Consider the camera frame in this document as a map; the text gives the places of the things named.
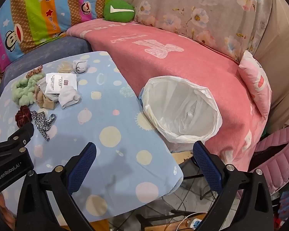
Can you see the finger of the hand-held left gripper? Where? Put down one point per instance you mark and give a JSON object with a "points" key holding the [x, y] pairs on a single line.
{"points": [[19, 134]]}

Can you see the grey-blue face mask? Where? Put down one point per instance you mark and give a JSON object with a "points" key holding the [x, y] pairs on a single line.
{"points": [[69, 98]]}

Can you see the green fuzzy scrunchie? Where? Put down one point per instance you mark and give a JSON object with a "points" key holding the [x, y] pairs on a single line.
{"points": [[24, 89]]}

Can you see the green check mark cushion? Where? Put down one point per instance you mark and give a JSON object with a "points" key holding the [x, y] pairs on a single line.
{"points": [[119, 10]]}

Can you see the pink and white pillow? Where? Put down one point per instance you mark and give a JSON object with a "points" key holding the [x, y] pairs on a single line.
{"points": [[255, 81]]}

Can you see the white balled face mask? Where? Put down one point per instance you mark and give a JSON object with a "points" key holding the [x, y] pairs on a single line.
{"points": [[80, 66]]}

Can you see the blue-grey sofa cushion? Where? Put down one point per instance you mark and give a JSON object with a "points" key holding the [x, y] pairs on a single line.
{"points": [[50, 49]]}

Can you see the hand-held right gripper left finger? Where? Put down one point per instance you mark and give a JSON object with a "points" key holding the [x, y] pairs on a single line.
{"points": [[84, 163]]}

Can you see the beige curtain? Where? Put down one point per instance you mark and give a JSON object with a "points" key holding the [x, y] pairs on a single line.
{"points": [[281, 65]]}

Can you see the bin with white plastic liner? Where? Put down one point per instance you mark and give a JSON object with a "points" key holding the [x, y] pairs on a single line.
{"points": [[183, 108]]}

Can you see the blue dotted cloth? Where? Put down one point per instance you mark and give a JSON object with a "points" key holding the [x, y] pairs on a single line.
{"points": [[115, 134]]}

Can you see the pink padded jacket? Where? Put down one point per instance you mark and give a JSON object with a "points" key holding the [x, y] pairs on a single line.
{"points": [[277, 154]]}

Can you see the white power strip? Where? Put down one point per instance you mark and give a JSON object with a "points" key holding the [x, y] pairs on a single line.
{"points": [[193, 223]]}

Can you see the sheer beige hair net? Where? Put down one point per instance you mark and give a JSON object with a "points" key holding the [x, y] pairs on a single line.
{"points": [[65, 67]]}

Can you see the leopard print hair band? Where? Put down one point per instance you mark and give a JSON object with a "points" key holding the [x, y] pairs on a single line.
{"points": [[42, 124]]}

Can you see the white paper packet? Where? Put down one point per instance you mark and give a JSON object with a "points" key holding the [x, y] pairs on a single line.
{"points": [[60, 83]]}

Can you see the black metal table frame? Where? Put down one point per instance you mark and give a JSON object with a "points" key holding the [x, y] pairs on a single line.
{"points": [[190, 168]]}

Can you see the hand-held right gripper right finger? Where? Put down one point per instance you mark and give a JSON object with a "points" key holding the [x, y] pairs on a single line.
{"points": [[207, 163]]}

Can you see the grey floral sheet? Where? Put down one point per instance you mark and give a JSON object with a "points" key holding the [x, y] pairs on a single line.
{"points": [[195, 12]]}

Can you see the striped cartoon monkey quilt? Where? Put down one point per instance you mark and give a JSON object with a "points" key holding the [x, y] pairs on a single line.
{"points": [[33, 16]]}

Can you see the beige knotted stocking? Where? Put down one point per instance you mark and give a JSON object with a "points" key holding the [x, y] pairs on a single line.
{"points": [[44, 99]]}

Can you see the dark red scrunchie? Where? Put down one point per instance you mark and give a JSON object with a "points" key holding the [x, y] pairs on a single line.
{"points": [[23, 116]]}

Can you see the pink blanket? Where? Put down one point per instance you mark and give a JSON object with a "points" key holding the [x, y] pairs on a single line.
{"points": [[183, 60]]}

